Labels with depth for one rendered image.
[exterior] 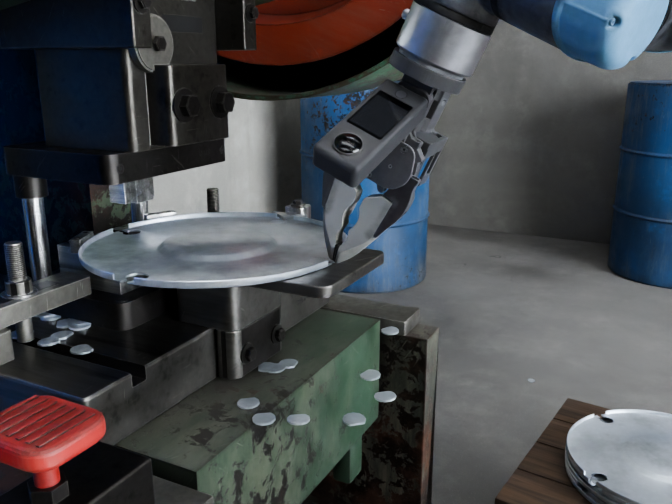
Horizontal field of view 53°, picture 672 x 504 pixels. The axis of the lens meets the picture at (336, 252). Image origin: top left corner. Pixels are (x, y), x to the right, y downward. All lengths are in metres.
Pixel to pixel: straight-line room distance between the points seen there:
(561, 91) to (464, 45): 3.34
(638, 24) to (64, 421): 0.47
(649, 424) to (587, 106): 2.80
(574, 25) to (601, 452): 0.79
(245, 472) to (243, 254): 0.22
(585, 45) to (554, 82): 3.40
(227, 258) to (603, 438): 0.74
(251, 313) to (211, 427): 0.14
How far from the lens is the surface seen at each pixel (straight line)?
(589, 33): 0.54
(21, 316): 0.73
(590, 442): 1.21
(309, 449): 0.80
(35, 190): 0.81
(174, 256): 0.72
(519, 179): 4.02
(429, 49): 0.60
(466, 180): 4.10
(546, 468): 1.19
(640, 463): 1.17
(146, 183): 0.82
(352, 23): 1.02
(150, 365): 0.67
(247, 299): 0.73
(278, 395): 0.72
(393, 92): 0.62
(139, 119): 0.72
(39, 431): 0.47
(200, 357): 0.73
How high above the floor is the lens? 0.98
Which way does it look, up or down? 16 degrees down
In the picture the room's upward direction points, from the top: straight up
